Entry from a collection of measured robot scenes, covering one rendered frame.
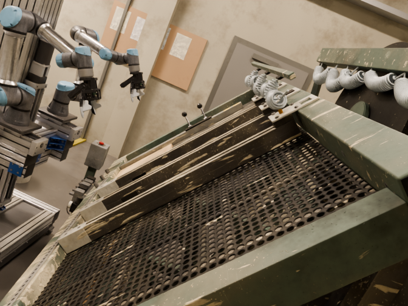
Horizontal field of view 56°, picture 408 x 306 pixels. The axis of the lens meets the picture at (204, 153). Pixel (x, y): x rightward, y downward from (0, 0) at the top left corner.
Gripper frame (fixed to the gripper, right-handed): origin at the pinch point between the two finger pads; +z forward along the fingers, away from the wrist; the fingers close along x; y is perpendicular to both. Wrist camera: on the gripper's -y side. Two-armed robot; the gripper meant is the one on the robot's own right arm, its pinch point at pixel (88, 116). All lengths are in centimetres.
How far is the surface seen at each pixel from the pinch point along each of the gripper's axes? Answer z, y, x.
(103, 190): 41.8, 0.7, 5.0
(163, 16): -95, -27, 317
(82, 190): 49, -25, 31
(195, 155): 20, 59, -18
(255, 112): 5, 87, 14
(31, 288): 51, 8, -80
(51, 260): 50, 6, -62
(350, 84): -6, 136, 19
